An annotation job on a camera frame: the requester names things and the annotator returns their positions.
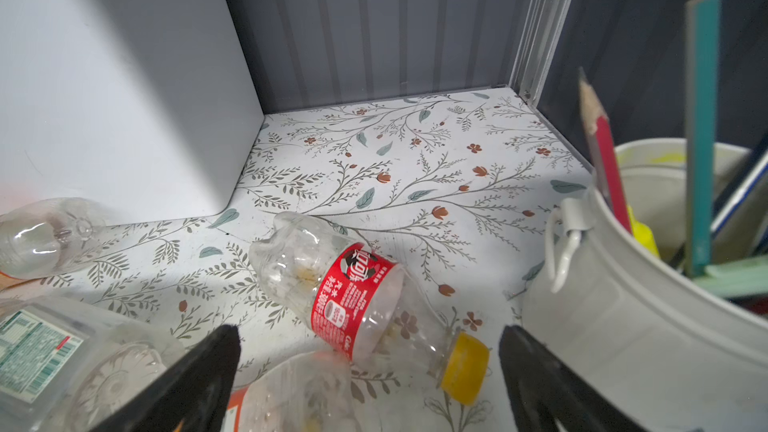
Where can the clear crumpled bottle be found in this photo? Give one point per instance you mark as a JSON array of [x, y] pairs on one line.
[[308, 392]]

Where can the clear bottle orange label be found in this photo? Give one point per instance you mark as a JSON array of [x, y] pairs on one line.
[[48, 238]]

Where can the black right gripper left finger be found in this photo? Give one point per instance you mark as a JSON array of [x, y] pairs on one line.
[[192, 395]]

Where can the square bottle pink label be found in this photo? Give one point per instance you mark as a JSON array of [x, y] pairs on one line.
[[68, 365]]

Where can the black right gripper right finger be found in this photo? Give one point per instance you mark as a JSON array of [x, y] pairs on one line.
[[546, 395]]

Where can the red label yellow cap bottle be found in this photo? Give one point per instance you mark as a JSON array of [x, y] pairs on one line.
[[365, 306]]

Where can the red pencil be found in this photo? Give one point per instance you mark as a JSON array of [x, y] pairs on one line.
[[602, 151]]

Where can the white pencil cup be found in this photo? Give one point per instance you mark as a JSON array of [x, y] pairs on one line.
[[670, 355]]

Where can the green ruler stick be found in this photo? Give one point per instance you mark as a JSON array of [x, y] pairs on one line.
[[702, 46]]

